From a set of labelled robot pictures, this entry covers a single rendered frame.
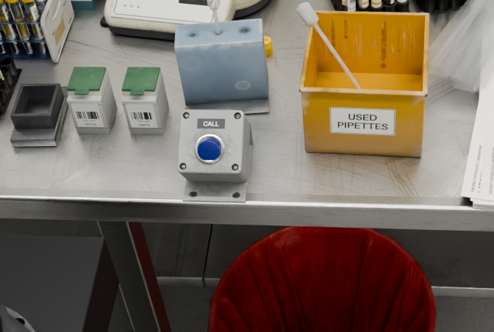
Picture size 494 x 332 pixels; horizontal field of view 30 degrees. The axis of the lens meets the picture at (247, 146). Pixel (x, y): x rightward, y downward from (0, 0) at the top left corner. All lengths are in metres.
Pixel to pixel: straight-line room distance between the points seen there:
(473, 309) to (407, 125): 1.01
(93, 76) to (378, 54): 0.33
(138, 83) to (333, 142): 0.23
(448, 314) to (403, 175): 0.96
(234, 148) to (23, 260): 0.25
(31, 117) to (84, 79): 0.08
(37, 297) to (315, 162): 0.35
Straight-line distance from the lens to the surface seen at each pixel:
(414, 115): 1.00
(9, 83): 1.20
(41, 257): 0.91
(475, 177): 1.01
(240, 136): 0.98
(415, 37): 1.09
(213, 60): 1.06
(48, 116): 1.10
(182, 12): 1.19
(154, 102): 1.05
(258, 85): 1.09
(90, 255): 0.90
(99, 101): 1.07
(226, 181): 1.02
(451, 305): 1.98
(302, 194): 1.01
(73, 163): 1.09
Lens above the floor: 1.65
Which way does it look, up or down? 47 degrees down
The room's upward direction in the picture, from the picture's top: 8 degrees counter-clockwise
